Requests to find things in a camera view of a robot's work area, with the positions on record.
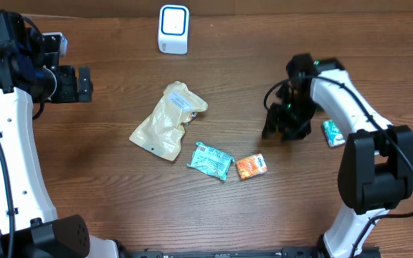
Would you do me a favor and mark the white black barcode scanner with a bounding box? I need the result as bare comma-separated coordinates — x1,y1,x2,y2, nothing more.
158,4,190,55

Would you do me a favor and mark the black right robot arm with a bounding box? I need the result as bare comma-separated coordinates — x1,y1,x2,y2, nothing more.
262,53,413,257

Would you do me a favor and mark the beige paper pouch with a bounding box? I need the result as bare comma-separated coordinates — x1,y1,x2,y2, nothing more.
129,81,208,161

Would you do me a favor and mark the teal Kleenex tissue pack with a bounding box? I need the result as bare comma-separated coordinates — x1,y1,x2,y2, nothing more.
321,120,345,148

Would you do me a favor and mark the orange Kleenex tissue pack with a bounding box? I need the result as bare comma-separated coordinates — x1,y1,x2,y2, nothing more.
236,153,268,180

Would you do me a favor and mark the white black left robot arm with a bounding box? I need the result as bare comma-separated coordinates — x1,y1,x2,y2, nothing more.
0,10,125,257

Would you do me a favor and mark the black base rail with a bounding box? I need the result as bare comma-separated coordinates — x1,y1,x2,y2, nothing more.
119,247,329,258

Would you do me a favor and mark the green wet wipes pack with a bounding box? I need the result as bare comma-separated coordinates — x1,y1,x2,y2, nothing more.
186,142,234,181

